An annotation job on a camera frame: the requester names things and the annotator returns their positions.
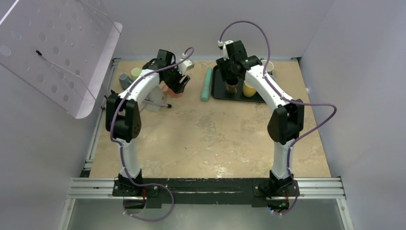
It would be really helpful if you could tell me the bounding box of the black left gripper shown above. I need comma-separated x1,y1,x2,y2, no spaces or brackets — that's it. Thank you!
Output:
163,62,190,94

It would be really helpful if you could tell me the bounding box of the pink mug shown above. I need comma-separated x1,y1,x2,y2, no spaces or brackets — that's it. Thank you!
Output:
161,83,183,98

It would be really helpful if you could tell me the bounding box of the brown mug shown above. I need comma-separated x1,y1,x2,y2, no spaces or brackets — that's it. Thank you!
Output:
226,78,239,93

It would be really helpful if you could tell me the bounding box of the yellow mug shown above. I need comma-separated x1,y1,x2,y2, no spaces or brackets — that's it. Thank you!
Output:
242,80,257,98

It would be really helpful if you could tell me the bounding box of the dark teal hexagonal mug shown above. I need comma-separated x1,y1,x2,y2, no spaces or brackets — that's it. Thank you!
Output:
119,73,133,90

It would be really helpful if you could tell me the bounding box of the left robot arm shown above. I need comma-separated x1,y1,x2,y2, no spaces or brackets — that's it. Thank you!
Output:
105,47,194,196

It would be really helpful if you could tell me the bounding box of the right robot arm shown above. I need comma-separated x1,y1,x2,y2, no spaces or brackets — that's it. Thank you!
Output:
216,40,304,196

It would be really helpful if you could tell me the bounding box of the light green mug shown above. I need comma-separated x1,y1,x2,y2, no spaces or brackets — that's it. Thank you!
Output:
131,68,142,81

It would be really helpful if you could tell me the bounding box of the black plastic tray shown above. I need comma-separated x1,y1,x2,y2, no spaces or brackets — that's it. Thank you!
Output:
211,66,265,104

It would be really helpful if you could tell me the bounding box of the white cup on table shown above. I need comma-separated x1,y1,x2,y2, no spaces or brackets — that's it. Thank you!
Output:
261,59,274,75

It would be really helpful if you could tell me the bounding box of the clear perforated acrylic panel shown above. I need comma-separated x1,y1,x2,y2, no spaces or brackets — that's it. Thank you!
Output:
0,0,123,119

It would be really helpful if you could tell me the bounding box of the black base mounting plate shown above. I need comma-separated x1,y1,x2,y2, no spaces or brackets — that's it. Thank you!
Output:
112,176,297,210

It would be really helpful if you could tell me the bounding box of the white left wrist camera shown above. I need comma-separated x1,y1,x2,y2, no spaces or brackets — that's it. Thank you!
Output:
178,58,195,75

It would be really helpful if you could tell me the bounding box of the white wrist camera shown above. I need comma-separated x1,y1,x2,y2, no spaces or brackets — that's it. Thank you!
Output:
178,58,195,75
217,40,234,60

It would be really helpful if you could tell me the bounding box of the small camera tripod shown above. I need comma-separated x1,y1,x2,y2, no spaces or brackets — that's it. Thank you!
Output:
101,90,173,112

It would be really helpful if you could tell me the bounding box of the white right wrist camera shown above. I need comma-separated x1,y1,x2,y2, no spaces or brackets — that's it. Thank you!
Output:
217,40,234,60

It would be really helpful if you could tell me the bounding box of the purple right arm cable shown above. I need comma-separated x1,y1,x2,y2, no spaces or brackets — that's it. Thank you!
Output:
219,20,338,217

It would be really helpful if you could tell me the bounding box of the aluminium frame rail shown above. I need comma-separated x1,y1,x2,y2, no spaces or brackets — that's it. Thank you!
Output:
59,61,353,230

